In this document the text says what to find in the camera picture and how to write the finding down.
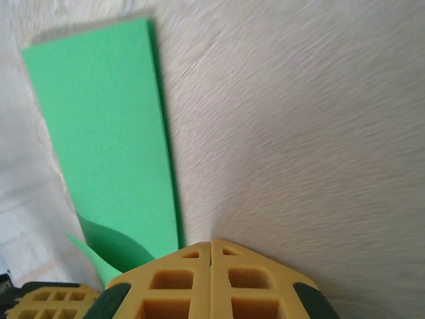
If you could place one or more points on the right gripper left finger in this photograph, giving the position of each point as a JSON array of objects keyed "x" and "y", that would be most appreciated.
[{"x": 172, "y": 285}]

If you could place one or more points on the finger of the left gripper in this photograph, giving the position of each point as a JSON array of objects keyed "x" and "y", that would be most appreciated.
[{"x": 50, "y": 302}]

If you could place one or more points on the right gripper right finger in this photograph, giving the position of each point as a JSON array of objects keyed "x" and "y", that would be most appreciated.
[{"x": 249, "y": 285}]

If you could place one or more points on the green paper sheet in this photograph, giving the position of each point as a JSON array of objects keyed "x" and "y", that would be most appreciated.
[{"x": 109, "y": 133}]

